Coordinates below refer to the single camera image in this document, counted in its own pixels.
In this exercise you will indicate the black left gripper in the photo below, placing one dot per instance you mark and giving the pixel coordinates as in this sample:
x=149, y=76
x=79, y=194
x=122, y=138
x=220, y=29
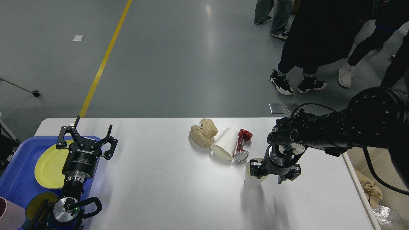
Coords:
x=81, y=161

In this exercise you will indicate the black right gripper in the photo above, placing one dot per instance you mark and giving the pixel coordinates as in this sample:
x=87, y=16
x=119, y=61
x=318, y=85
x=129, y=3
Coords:
x=280, y=160

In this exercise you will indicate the white paper cup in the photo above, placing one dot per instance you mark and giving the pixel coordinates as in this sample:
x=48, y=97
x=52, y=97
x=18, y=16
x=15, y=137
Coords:
x=252, y=181
x=225, y=145

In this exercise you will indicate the red foil wrapper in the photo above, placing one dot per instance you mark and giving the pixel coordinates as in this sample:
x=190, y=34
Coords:
x=241, y=155

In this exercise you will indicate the yellow plate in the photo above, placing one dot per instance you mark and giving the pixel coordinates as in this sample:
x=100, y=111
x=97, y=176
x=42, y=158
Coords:
x=48, y=169

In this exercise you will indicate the brown paper bag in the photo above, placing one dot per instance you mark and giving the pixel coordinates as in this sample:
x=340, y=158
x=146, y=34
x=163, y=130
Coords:
x=363, y=180
x=203, y=135

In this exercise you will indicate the dark teal mug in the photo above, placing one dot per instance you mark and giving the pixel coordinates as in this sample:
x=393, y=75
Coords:
x=34, y=205

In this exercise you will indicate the pink mug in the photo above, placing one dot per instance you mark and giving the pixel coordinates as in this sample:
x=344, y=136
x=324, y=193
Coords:
x=12, y=216

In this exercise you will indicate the aluminium foil sheet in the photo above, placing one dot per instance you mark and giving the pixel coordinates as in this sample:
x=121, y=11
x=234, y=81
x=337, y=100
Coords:
x=388, y=218

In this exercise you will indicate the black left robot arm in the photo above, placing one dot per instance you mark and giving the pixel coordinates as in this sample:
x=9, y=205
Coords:
x=69, y=209

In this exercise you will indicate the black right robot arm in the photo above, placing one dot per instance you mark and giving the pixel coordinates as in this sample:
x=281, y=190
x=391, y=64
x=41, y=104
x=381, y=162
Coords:
x=376, y=117

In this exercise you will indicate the left metal floor plate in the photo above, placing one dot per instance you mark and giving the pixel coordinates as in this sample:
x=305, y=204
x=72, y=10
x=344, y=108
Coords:
x=276, y=108

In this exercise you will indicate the metal floor plate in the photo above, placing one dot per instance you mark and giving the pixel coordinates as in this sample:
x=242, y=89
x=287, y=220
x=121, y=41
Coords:
x=291, y=106
x=276, y=108

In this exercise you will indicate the right metal floor plate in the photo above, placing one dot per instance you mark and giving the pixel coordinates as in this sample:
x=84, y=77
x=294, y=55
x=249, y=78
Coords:
x=291, y=106

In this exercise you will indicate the chair leg with caster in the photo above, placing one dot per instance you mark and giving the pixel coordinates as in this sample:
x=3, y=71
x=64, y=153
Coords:
x=35, y=93

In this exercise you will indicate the crumpled brown paper ball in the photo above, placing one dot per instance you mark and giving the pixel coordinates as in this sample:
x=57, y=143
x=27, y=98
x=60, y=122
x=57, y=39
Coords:
x=372, y=192

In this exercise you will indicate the beige plastic bin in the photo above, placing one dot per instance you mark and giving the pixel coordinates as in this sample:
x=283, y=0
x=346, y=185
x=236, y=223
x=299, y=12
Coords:
x=383, y=167

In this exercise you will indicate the seated person in black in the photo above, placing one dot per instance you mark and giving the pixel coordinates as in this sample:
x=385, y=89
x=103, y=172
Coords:
x=322, y=33

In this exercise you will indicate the person in blue jeans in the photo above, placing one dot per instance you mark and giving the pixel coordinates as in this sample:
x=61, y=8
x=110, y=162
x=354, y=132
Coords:
x=276, y=11

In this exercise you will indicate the person in black leggings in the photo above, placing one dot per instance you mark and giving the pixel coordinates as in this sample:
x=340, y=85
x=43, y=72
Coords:
x=381, y=34

